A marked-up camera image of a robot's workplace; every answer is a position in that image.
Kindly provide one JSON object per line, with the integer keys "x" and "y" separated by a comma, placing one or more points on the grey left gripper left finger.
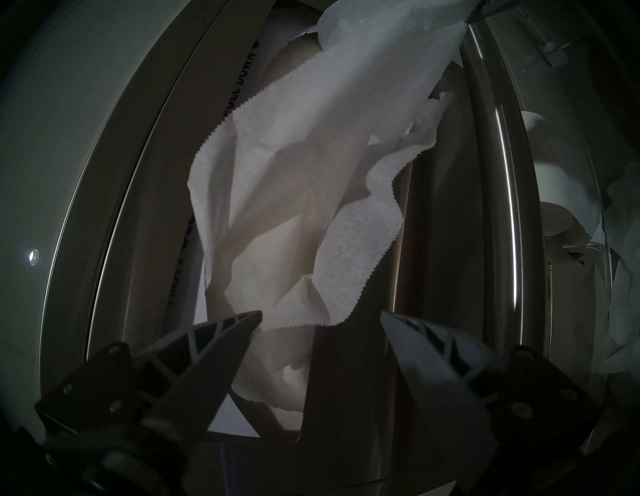
{"x": 190, "y": 370}

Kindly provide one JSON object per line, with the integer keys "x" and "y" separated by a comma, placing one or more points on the white paper seat cover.
{"x": 310, "y": 150}

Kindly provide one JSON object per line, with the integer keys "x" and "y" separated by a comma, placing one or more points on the large toilet paper roll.
{"x": 560, "y": 165}

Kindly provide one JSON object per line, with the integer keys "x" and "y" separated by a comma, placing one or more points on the pile of paper seat covers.
{"x": 622, "y": 280}

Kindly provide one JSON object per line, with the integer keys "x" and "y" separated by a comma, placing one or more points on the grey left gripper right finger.
{"x": 440, "y": 380}

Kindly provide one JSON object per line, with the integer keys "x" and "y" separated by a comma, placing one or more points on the long steel grab bar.
{"x": 505, "y": 200}

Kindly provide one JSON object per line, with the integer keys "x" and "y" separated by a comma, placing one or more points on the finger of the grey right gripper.
{"x": 487, "y": 7}

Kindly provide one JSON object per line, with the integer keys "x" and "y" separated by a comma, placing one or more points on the stainless steel wall dispenser panel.
{"x": 440, "y": 225}

